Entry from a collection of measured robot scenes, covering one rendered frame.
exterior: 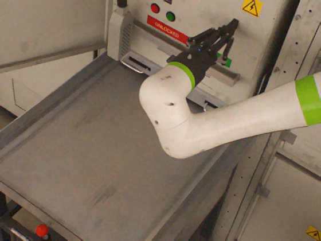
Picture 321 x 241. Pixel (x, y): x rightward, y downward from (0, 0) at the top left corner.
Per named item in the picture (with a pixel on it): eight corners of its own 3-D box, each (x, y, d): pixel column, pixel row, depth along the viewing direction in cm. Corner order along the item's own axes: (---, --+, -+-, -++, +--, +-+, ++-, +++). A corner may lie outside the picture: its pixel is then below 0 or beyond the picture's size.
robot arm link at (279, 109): (292, 71, 129) (297, 92, 120) (305, 112, 134) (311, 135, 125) (155, 113, 140) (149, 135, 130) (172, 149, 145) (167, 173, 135)
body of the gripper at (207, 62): (176, 69, 143) (194, 51, 148) (202, 83, 140) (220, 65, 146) (180, 47, 137) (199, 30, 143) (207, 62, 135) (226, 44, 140)
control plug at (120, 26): (117, 62, 177) (121, 19, 164) (106, 55, 178) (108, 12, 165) (132, 50, 182) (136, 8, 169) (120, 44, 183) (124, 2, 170)
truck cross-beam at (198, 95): (242, 130, 175) (247, 118, 171) (114, 55, 192) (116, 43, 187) (249, 121, 178) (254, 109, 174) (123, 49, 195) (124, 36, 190)
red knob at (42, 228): (43, 240, 147) (42, 233, 145) (34, 233, 148) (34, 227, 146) (54, 228, 150) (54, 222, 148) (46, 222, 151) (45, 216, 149)
